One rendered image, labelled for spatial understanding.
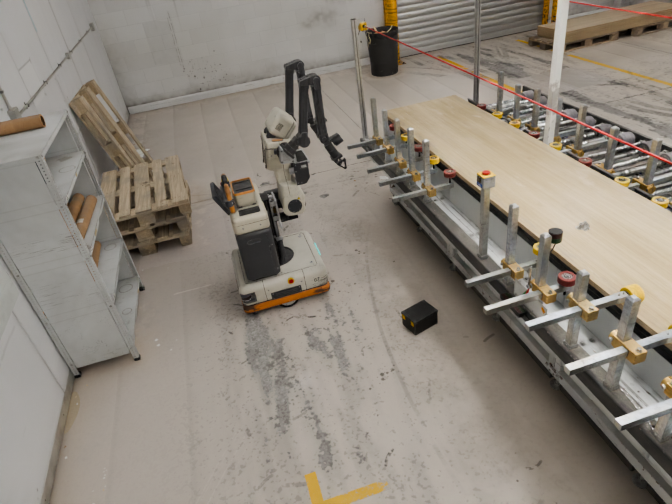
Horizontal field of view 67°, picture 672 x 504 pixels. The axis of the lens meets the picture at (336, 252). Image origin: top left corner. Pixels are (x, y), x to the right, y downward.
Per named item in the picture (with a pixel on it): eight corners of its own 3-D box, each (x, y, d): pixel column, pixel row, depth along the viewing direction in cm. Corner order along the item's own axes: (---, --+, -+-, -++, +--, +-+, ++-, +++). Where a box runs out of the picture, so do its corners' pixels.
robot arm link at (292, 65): (281, 58, 343) (284, 61, 335) (301, 58, 346) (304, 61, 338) (282, 123, 366) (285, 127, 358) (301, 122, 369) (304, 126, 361)
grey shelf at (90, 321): (75, 378, 348) (-49, 174, 262) (90, 301, 422) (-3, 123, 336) (140, 359, 355) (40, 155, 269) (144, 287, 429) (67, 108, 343)
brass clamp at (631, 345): (632, 365, 184) (634, 355, 181) (605, 341, 195) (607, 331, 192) (646, 360, 185) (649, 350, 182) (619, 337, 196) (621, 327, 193)
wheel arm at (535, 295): (486, 317, 228) (487, 310, 226) (482, 312, 231) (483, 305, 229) (571, 291, 235) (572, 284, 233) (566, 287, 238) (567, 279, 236)
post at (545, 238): (535, 319, 245) (545, 236, 218) (530, 315, 248) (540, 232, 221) (541, 317, 245) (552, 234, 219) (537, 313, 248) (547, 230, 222)
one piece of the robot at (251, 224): (250, 297, 371) (222, 197, 324) (241, 258, 415) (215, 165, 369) (295, 284, 376) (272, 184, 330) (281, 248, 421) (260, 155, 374)
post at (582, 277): (567, 359, 226) (582, 274, 200) (562, 354, 229) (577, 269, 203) (574, 357, 227) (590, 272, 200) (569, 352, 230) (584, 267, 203)
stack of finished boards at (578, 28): (685, 15, 875) (688, 5, 865) (565, 43, 830) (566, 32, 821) (649, 10, 937) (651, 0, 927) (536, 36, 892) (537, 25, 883)
